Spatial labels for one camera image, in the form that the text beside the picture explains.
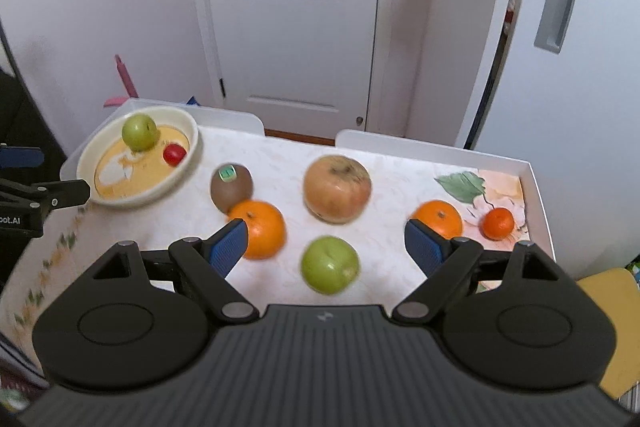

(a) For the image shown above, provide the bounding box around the pink dustpan handle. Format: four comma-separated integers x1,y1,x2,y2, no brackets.
103,54,139,108

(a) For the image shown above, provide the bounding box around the small red tomato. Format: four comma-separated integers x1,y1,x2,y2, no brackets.
163,143,188,167

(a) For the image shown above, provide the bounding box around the cream oval dish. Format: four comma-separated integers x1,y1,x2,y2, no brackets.
76,106,200,208

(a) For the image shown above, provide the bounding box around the medium orange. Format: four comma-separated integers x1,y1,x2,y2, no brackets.
411,199,463,239

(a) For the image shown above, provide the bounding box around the large red-yellow apple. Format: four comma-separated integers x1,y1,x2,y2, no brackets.
303,155,372,225

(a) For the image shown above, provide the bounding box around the yellow cushion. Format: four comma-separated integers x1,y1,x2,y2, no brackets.
578,268,640,399

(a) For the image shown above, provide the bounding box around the brown kiwi with sticker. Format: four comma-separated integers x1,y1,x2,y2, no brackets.
209,162,254,215

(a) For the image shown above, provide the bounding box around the large orange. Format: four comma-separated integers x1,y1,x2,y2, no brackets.
228,199,288,260

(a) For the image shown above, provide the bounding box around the floral tablecloth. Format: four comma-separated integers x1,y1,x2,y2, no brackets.
1,129,528,352

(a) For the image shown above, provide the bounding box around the small green apple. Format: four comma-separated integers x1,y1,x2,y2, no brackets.
122,113,160,153

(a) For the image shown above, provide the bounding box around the white wardrobe door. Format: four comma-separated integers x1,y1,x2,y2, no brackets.
476,0,639,277

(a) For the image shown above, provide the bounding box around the small orange tangerine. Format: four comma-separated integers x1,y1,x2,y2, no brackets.
480,208,515,241

